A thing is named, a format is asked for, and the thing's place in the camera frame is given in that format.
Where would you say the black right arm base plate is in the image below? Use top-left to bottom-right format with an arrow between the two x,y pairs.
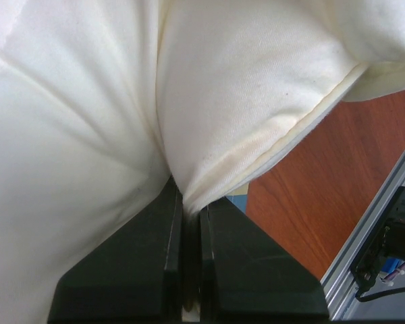
350,186 -> 405,302

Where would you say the aluminium front rail frame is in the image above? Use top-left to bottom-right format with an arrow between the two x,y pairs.
321,151 -> 405,323

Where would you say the cream white pillow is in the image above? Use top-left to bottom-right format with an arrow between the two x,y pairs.
0,1 -> 405,323

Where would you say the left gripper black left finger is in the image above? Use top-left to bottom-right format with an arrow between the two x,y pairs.
48,179 -> 182,323

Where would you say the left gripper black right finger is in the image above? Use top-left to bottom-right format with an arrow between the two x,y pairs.
200,198 -> 329,323

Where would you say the blue beige white patchwork pillowcase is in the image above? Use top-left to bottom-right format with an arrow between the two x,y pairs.
226,184 -> 249,213

